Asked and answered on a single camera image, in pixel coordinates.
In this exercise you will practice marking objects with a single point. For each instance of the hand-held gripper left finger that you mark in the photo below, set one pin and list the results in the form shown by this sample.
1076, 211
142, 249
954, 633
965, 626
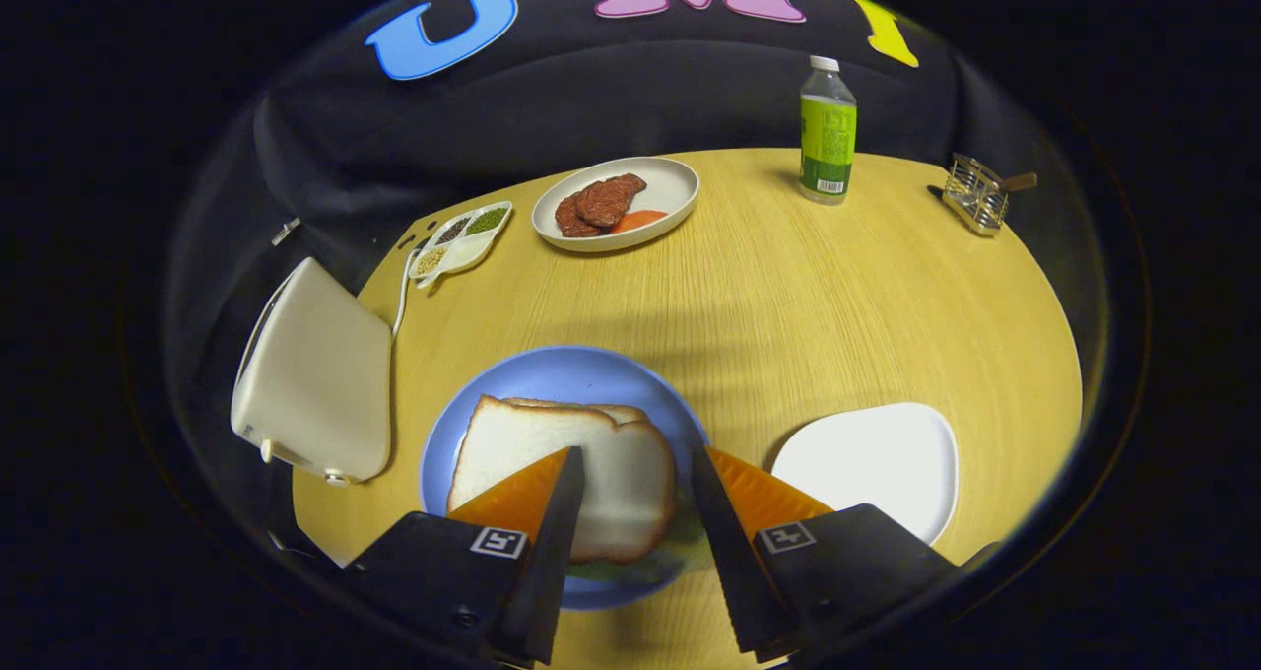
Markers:
547, 571

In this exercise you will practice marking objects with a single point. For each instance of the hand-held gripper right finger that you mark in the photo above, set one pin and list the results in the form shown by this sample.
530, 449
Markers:
734, 571

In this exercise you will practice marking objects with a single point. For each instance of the green lettuce leaf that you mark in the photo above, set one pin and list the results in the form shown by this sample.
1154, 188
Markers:
680, 552

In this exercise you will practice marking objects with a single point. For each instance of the white bread slice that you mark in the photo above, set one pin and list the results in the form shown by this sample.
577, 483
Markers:
611, 483
621, 413

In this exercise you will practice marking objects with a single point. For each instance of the white empty plate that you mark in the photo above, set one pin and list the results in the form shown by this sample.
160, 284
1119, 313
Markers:
867, 453

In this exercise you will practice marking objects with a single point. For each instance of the blue round plate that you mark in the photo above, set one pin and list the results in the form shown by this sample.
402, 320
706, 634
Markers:
552, 374

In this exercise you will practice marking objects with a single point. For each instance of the white toaster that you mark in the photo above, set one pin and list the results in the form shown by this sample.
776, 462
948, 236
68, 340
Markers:
315, 384

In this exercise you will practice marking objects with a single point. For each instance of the white compartment dish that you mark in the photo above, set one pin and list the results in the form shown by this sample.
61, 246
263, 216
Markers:
463, 254

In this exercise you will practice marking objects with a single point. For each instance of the pile of yellow beans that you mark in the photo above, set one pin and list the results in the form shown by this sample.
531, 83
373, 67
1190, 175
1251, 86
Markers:
431, 261

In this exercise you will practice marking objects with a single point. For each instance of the red meat slice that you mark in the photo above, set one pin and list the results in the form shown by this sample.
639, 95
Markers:
606, 199
571, 219

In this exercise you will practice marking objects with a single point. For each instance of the pile of dark beans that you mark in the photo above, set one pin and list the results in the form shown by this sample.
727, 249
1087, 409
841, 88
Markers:
453, 230

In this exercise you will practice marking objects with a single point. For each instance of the pile of green beans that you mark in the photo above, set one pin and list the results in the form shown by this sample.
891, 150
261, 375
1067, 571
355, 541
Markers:
487, 221

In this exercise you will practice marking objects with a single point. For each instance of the orange tomato slice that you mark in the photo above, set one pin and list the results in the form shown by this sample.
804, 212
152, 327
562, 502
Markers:
638, 221

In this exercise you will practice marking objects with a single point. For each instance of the white round meat plate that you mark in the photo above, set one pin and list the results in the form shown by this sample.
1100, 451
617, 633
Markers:
670, 192

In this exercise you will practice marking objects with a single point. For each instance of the silver cloth clip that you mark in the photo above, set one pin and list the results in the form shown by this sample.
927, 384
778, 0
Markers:
286, 233

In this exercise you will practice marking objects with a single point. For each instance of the green label water bottle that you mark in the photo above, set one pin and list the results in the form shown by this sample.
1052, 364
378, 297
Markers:
828, 138

